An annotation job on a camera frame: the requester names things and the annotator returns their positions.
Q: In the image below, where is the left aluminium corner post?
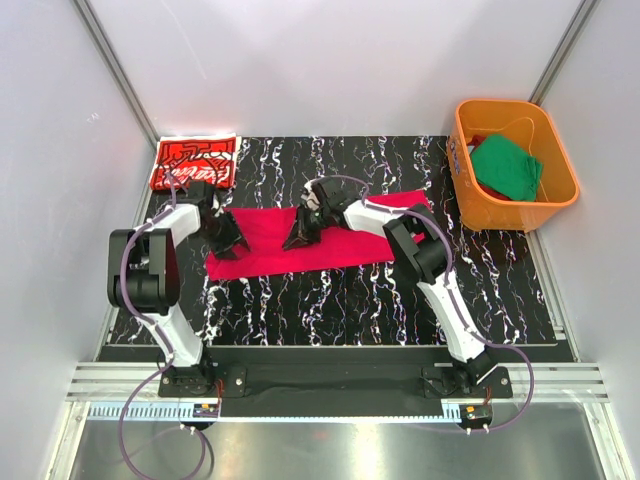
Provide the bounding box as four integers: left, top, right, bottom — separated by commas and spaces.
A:
70, 0, 159, 148

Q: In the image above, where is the green t-shirt in basket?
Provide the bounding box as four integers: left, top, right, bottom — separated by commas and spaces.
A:
470, 134, 543, 202

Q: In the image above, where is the crimson red polo shirt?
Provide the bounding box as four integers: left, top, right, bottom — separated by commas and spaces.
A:
205, 189, 432, 283

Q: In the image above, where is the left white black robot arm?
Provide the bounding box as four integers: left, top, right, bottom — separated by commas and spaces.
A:
107, 180, 249, 376

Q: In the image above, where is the aluminium corner post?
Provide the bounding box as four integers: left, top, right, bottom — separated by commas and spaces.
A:
70, 0, 159, 148
529, 0, 601, 106

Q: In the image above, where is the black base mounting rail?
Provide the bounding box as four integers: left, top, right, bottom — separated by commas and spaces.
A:
159, 346, 513, 420

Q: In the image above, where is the folded red patterned t-shirt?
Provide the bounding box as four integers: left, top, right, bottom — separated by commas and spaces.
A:
149, 134, 242, 191

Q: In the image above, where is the orange plastic basket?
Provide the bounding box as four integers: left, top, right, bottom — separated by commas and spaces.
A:
447, 99, 579, 232

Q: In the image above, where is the right aluminium corner post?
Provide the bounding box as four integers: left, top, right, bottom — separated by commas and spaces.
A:
529, 0, 601, 106

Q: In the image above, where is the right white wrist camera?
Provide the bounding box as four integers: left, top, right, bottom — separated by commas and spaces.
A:
301, 180, 321, 211

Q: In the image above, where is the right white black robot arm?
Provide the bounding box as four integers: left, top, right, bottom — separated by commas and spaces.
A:
282, 175, 497, 396

